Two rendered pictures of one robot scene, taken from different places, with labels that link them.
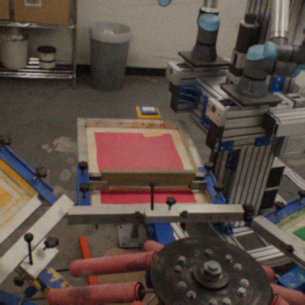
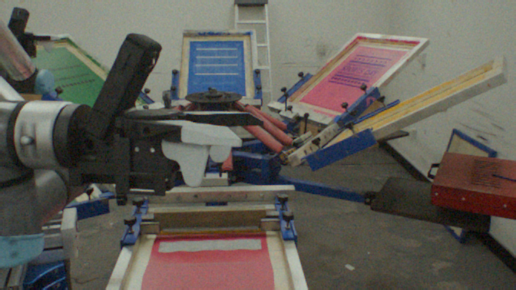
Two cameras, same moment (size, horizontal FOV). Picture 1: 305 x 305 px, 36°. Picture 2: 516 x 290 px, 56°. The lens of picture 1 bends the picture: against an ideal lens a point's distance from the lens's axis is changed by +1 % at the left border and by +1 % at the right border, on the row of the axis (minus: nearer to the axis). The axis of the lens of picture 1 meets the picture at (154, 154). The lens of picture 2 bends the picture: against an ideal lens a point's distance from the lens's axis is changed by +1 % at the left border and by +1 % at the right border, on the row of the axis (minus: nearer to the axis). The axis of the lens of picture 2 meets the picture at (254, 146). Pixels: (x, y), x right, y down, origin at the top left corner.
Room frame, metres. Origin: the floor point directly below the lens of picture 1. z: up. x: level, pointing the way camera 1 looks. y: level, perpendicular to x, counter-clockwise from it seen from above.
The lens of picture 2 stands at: (3.21, 0.43, 1.80)
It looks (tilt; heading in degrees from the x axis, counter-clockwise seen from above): 18 degrees down; 189
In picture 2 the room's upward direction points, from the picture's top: straight up
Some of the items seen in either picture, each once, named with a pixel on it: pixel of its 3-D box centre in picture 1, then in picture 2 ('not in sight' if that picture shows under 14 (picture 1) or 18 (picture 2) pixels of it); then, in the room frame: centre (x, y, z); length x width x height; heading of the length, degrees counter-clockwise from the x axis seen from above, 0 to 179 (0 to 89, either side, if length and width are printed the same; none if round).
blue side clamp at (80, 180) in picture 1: (83, 190); (284, 225); (1.58, 0.28, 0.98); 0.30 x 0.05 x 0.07; 13
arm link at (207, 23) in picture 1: (208, 28); not in sight; (2.63, -0.21, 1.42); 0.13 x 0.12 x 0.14; 1
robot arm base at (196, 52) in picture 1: (205, 48); not in sight; (2.63, -0.21, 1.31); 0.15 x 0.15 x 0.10
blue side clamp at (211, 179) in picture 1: (210, 190); (136, 229); (1.70, -0.27, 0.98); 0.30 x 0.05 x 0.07; 13
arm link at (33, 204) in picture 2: not in sight; (13, 209); (2.74, 0.05, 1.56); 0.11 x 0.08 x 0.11; 1
